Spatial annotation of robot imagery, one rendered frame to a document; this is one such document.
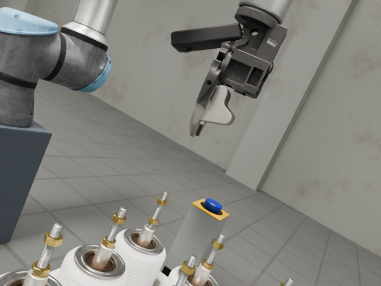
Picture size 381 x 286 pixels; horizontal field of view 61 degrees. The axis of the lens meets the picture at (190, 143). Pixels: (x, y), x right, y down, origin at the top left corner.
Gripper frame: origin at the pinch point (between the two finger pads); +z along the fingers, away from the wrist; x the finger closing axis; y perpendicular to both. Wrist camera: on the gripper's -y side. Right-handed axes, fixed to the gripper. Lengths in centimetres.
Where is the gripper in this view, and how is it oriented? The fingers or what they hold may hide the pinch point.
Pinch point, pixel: (193, 126)
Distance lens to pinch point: 54.2
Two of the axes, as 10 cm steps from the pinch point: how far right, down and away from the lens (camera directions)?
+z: -4.2, 9.0, 1.4
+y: 8.8, 4.4, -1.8
